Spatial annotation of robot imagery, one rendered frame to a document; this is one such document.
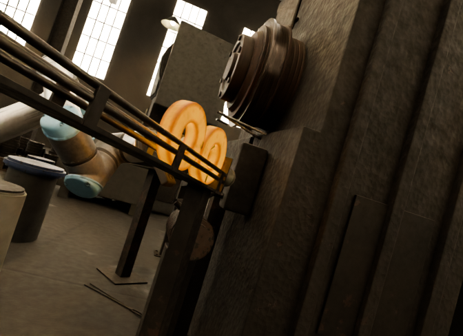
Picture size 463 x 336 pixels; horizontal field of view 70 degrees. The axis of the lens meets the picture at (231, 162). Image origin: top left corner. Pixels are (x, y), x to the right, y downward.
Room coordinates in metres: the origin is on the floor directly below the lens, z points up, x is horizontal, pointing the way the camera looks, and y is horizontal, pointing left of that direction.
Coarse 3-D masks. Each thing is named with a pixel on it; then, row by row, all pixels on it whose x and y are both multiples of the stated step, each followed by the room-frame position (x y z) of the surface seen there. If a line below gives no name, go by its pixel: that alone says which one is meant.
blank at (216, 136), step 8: (208, 128) 0.83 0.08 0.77; (216, 128) 0.84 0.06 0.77; (208, 136) 0.81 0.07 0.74; (216, 136) 0.85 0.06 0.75; (224, 136) 0.89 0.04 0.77; (208, 144) 0.82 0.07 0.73; (216, 144) 0.86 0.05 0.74; (224, 144) 0.90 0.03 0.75; (200, 152) 0.80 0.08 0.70; (208, 152) 0.83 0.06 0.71; (216, 152) 0.90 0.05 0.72; (224, 152) 0.92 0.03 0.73; (216, 160) 0.90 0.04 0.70; (192, 168) 0.82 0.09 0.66; (208, 168) 0.86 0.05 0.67; (192, 176) 0.84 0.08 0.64; (200, 176) 0.83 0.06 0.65; (208, 176) 0.87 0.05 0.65
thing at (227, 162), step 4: (224, 160) 0.94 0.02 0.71; (228, 160) 0.94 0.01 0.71; (232, 160) 0.94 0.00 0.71; (224, 164) 0.94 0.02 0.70; (228, 164) 0.93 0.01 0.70; (224, 168) 0.94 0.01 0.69; (228, 168) 0.93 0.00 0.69; (228, 172) 0.93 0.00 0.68; (216, 180) 0.94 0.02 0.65; (208, 184) 0.94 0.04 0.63; (212, 184) 0.94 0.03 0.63; (224, 184) 0.93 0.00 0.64; (220, 188) 0.93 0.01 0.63; (212, 192) 0.93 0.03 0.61; (220, 192) 0.92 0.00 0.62
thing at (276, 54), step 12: (276, 24) 1.21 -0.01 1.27; (276, 36) 1.19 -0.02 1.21; (288, 36) 1.22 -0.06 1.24; (276, 48) 1.18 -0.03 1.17; (276, 60) 1.17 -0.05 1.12; (264, 72) 1.16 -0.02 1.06; (276, 72) 1.18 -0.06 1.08; (264, 84) 1.19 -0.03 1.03; (252, 96) 1.21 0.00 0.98; (264, 96) 1.21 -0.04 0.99; (252, 108) 1.24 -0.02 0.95; (264, 108) 1.24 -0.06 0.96; (228, 120) 1.51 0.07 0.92; (240, 120) 1.30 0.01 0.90; (252, 120) 1.30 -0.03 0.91
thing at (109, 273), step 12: (144, 168) 1.94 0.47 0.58; (156, 180) 1.80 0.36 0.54; (144, 192) 1.80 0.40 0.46; (156, 192) 1.82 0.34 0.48; (144, 204) 1.78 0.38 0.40; (144, 216) 1.80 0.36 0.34; (132, 228) 1.80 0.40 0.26; (144, 228) 1.82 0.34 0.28; (132, 240) 1.78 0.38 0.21; (132, 252) 1.80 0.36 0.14; (120, 264) 1.80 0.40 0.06; (132, 264) 1.82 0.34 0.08; (108, 276) 1.74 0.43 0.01; (120, 276) 1.78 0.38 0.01; (132, 276) 1.85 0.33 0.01
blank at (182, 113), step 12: (168, 108) 0.68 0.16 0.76; (180, 108) 0.67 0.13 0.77; (192, 108) 0.70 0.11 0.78; (168, 120) 0.66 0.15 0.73; (180, 120) 0.67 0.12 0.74; (192, 120) 0.72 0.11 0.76; (204, 120) 0.76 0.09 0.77; (180, 132) 0.68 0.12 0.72; (192, 132) 0.76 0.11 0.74; (204, 132) 0.78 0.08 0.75; (156, 144) 0.67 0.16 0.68; (192, 144) 0.75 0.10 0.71; (168, 156) 0.68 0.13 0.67; (192, 156) 0.76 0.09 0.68; (180, 168) 0.73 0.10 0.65
